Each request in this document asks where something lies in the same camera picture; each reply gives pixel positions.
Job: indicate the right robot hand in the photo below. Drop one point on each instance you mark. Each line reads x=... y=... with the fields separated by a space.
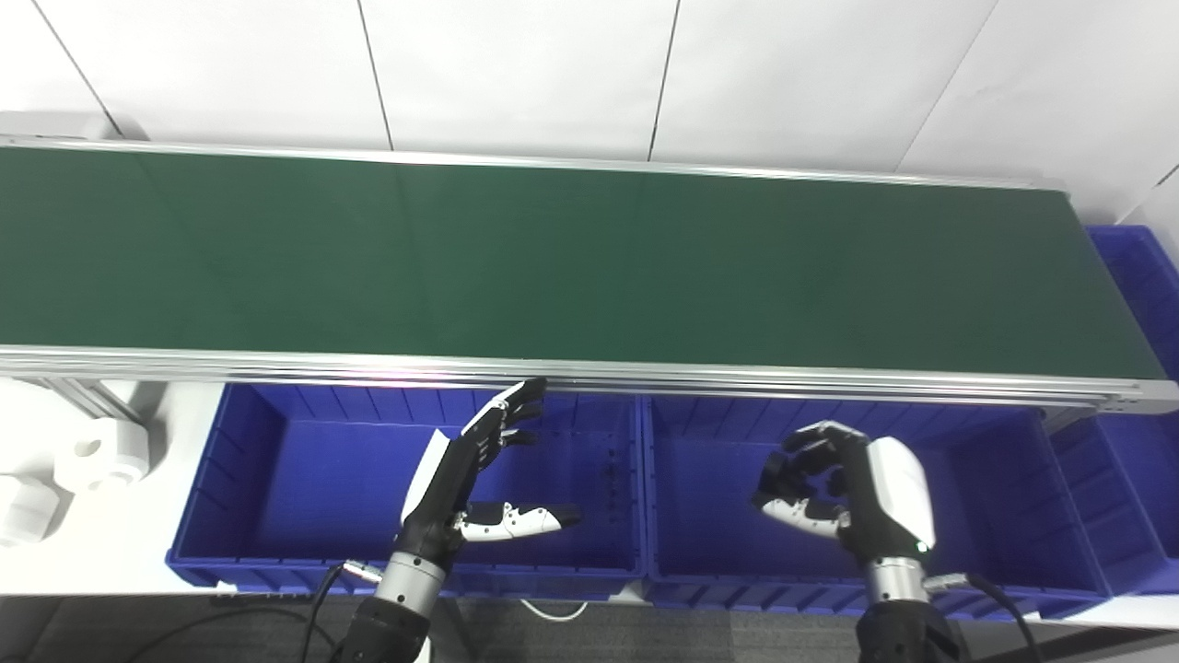
x=889 y=497

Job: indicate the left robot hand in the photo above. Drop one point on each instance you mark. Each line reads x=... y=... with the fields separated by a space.
x=447 y=497

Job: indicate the black flange part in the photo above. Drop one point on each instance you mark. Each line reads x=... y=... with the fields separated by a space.
x=822 y=479

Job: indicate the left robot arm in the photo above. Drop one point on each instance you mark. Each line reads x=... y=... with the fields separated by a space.
x=396 y=608

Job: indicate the blue plastic bin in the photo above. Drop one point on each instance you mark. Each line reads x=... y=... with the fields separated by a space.
x=995 y=516
x=313 y=497
x=1133 y=497

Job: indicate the green conveyor belt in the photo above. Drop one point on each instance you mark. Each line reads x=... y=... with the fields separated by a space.
x=553 y=258

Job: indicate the aluminium conveyor leg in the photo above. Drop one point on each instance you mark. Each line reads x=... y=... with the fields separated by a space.
x=87 y=401

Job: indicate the grey conveyor end box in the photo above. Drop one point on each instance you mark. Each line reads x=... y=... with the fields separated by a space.
x=55 y=124

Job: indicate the white block with hole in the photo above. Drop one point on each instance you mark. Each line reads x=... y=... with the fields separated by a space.
x=101 y=456

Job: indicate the white hexagonal block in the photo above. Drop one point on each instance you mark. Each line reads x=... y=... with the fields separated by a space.
x=28 y=511

